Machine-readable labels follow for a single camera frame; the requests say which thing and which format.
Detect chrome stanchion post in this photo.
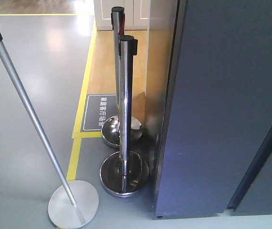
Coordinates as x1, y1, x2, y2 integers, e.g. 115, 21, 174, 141
100, 35, 149, 198
101, 6, 143, 148

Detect far chrome stanchion post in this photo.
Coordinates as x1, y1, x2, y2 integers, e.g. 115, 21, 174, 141
101, 6, 143, 148

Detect near chrome stanchion post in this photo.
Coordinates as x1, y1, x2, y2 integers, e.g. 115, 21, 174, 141
100, 35, 149, 198

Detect white cabinet doors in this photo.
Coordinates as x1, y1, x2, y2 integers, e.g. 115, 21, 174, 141
94, 0, 151, 31

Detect dark grey fridge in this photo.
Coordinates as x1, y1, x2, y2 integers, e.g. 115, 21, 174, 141
227, 127, 272, 216

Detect dark floor sign sticker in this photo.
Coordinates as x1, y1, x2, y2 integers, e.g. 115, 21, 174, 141
81, 94, 117, 132

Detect silver stand with round base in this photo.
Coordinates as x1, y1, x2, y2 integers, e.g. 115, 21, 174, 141
0, 32, 99, 229

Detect white fridge door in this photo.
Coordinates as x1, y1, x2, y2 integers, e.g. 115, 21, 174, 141
155, 0, 272, 218

